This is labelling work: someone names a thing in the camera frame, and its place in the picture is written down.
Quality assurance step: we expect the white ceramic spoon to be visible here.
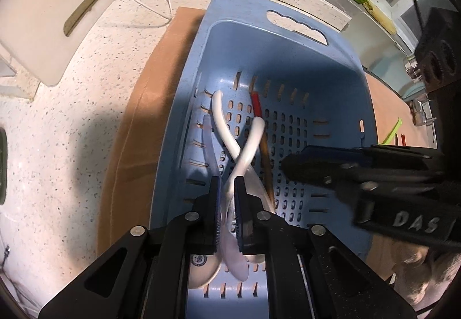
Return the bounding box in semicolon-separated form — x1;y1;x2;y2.
187;89;274;290
220;116;265;273

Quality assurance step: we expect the green plastic spoon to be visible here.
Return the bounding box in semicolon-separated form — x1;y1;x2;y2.
381;118;403;145

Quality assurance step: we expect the red wooden chopstick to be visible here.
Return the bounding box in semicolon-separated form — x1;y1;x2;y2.
250;91;275;207

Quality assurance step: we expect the blue plastic drain basket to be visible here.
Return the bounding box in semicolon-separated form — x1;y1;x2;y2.
147;0;379;319

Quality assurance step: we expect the right white knit glove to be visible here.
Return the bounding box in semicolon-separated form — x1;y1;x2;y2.
391;241;460;308

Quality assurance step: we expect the yellow sponge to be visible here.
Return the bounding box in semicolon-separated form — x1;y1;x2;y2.
363;1;397;35

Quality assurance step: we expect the white cutting board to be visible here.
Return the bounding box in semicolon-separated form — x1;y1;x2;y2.
1;0;114;86

